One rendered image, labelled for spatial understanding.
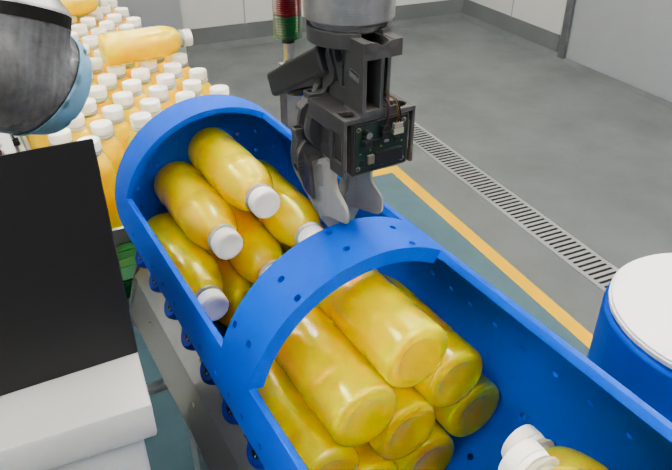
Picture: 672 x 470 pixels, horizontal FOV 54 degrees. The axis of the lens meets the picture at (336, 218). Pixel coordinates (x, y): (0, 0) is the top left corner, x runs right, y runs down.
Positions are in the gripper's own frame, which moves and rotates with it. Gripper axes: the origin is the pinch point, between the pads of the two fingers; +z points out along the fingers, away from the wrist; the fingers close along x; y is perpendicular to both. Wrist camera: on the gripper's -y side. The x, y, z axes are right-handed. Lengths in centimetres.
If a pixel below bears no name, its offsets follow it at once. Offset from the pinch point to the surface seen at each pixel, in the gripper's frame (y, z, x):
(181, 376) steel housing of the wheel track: -22.5, 35.1, -12.7
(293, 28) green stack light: -79, 5, 36
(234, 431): -5.6, 30.5, -11.2
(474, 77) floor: -288, 125, 283
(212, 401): -12.0, 31.0, -11.6
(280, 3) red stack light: -80, 0, 33
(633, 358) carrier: 15.5, 22.2, 33.1
